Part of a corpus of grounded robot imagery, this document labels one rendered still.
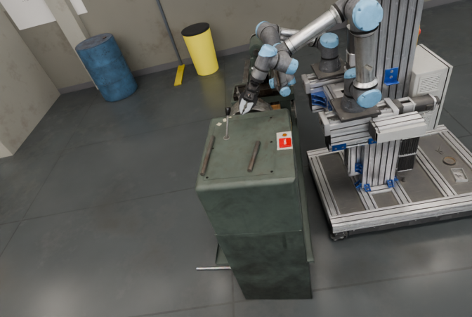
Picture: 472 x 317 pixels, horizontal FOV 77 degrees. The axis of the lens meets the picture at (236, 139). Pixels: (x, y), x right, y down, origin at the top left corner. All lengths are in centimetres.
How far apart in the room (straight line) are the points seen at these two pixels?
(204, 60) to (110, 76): 154
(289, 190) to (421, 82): 111
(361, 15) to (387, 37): 53
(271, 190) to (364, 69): 72
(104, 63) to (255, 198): 418
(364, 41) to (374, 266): 165
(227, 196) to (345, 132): 85
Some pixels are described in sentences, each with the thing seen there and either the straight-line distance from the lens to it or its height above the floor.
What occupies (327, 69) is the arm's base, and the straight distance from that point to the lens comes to 222.
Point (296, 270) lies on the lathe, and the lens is 204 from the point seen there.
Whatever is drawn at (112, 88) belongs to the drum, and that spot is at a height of 24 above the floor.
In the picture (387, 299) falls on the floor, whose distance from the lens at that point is 247.
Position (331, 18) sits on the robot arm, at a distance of 156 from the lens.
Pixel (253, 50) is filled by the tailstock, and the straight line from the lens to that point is 291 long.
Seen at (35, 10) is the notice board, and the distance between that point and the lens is 623.
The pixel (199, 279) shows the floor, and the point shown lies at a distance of 265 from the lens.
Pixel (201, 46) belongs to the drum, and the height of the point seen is 51.
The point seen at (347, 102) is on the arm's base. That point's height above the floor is 122.
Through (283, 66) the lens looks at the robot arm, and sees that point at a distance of 144.
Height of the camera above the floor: 226
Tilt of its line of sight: 39 degrees down
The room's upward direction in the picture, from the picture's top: 16 degrees counter-clockwise
